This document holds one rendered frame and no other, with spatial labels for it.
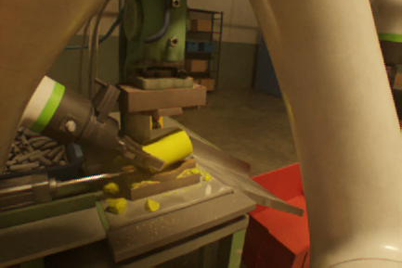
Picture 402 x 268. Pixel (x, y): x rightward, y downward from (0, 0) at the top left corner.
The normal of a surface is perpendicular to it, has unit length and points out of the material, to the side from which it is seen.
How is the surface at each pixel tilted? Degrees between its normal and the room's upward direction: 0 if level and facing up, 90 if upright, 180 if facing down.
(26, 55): 139
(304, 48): 97
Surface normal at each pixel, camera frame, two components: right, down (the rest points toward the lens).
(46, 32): 0.47, 0.88
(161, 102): 0.53, 0.28
